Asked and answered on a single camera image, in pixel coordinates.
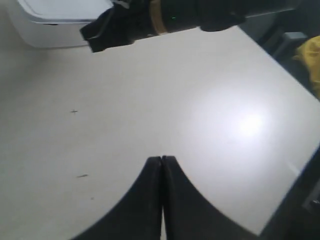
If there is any white lidded plastic container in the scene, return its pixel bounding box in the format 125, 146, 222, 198
6, 0, 113, 49

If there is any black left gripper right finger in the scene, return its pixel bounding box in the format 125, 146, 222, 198
161, 156, 259, 240

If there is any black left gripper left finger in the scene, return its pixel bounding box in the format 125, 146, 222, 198
74, 156, 162, 240

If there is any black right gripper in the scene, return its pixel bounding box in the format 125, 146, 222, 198
80, 0, 158, 53

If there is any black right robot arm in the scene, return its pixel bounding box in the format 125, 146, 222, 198
80, 0, 300, 53

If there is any yellow object in background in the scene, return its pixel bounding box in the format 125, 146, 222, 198
293, 35, 320, 100

